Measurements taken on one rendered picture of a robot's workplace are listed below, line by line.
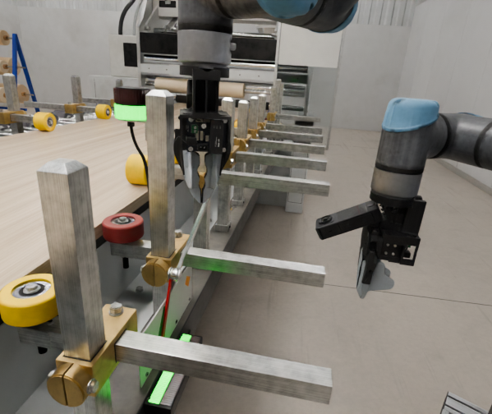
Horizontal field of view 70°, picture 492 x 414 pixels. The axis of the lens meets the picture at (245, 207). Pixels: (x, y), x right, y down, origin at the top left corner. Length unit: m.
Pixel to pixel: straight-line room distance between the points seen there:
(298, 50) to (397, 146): 2.54
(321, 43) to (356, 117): 6.60
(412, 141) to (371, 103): 9.03
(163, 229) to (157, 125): 0.19
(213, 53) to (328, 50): 2.60
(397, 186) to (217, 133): 0.29
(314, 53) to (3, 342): 2.80
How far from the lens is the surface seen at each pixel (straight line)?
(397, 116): 0.59
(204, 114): 0.50
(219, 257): 0.70
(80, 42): 10.99
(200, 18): 0.51
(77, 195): 0.41
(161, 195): 0.63
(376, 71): 9.60
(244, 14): 0.49
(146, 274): 0.68
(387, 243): 0.64
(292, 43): 3.09
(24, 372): 0.80
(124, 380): 0.70
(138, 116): 0.61
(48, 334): 0.59
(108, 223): 0.75
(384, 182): 0.61
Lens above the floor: 1.20
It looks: 21 degrees down
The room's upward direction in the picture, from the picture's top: 4 degrees clockwise
